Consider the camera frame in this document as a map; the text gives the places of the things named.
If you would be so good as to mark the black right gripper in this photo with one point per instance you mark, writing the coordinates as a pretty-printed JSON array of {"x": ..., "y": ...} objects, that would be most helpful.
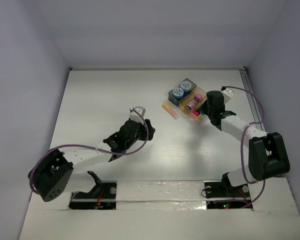
[{"x": 207, "y": 104}]

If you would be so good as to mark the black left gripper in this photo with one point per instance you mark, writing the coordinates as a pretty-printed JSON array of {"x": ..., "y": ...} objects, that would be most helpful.
[{"x": 145, "y": 128}]

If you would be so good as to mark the black pink highlighter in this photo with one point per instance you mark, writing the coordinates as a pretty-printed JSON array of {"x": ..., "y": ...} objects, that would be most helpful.
[{"x": 195, "y": 114}]

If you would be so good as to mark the pink capped bottle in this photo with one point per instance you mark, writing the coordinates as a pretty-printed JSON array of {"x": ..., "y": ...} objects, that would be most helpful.
[{"x": 192, "y": 103}]

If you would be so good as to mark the orange yellow highlighter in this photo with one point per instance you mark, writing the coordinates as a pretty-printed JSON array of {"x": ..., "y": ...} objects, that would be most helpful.
[{"x": 169, "y": 109}]

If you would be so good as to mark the blue paint jar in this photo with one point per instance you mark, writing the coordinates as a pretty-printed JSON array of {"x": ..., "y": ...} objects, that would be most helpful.
[
  {"x": 178, "y": 93},
  {"x": 186, "y": 86}
]

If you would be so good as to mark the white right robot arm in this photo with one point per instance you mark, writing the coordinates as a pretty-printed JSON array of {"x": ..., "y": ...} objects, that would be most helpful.
[{"x": 263, "y": 155}]

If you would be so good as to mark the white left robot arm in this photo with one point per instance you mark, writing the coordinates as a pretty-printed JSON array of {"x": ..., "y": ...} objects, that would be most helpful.
[{"x": 68, "y": 167}]

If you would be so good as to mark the clear transparent container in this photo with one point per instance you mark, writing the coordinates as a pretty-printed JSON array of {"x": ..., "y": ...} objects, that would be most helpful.
[{"x": 195, "y": 120}]

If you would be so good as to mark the orange transparent container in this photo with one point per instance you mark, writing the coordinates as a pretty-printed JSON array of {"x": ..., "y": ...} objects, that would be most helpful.
[{"x": 182, "y": 106}]

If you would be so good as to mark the dark grey transparent container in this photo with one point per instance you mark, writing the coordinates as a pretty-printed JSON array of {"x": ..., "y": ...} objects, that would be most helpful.
[{"x": 176, "y": 102}]

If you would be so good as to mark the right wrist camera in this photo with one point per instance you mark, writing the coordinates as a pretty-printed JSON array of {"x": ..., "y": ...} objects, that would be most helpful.
[{"x": 227, "y": 94}]

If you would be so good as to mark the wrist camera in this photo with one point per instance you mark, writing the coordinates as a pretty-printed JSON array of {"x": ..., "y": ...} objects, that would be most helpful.
[
  {"x": 227, "y": 94},
  {"x": 137, "y": 114}
]

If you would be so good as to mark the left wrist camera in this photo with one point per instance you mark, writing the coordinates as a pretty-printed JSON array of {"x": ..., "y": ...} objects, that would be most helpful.
[{"x": 137, "y": 114}]

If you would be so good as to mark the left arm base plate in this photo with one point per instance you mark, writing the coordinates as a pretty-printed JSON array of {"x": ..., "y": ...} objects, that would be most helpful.
[{"x": 102, "y": 198}]

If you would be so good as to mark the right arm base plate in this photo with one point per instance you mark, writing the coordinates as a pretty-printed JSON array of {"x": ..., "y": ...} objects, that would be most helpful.
[{"x": 219, "y": 197}]

